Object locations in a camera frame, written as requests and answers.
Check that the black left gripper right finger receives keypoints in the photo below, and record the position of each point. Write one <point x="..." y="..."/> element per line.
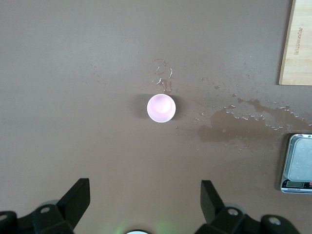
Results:
<point x="214" y="207"/>

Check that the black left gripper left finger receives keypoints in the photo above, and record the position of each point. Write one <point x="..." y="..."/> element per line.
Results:
<point x="73" y="202"/>

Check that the wooden cutting board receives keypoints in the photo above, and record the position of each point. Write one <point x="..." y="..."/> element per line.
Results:
<point x="298" y="48"/>

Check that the pink cup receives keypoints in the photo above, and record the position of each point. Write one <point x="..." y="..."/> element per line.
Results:
<point x="161" y="108"/>

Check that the silver digital kitchen scale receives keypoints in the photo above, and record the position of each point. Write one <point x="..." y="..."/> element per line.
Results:
<point x="301" y="161"/>

